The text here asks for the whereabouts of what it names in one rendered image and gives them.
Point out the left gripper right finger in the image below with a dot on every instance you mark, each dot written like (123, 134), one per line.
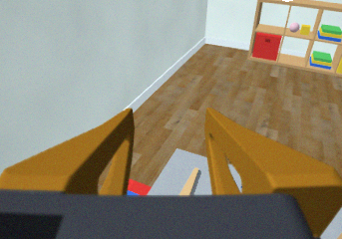
(267, 166)

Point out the tan tapered block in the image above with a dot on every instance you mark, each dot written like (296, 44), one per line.
(190, 182)

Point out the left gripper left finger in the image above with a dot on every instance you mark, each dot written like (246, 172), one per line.
(75, 165)

